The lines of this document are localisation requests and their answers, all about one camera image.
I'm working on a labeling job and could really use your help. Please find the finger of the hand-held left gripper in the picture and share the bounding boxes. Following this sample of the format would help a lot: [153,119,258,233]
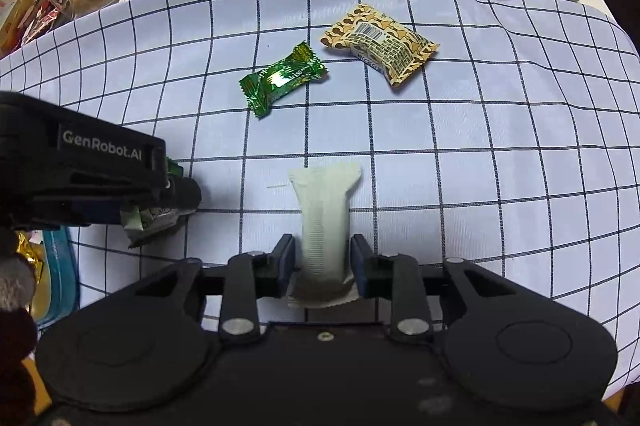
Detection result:
[87,205,128,228]
[162,176,203,213]

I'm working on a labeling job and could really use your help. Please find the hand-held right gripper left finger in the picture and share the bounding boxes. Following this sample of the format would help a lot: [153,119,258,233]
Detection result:
[134,233,296,342]

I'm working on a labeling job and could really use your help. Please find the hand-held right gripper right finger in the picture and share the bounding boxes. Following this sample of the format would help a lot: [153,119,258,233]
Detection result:
[350,233,531,340]

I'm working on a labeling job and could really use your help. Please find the light green snack packet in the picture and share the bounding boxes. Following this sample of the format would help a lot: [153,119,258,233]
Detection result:
[122,156,188,249]

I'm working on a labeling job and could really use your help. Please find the white snack bar packet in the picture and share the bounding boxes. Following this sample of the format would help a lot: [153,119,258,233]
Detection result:
[286,162,362,309]

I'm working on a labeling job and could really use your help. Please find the teal tray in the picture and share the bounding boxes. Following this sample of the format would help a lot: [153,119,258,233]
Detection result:
[37,226,81,324]

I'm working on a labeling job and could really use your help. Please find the gold foil wrapper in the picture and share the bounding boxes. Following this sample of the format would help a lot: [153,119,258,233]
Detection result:
[15,231,48,277]

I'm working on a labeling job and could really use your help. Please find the dark green shiny candy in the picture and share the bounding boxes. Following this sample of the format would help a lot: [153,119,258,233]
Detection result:
[238,42,329,119]

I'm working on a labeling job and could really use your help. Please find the red snack packets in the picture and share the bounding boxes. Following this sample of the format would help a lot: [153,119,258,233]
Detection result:
[30,1,68,37]

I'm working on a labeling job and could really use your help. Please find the yellow cardboard box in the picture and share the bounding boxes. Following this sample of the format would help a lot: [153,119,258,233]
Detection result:
[0,0,31,52]

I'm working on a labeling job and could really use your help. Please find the blue checkered tablecloth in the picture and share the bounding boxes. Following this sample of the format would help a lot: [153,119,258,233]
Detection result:
[0,0,640,399]

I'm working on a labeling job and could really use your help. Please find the brown patterned snack packet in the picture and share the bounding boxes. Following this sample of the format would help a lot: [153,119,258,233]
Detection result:
[320,3,440,89]

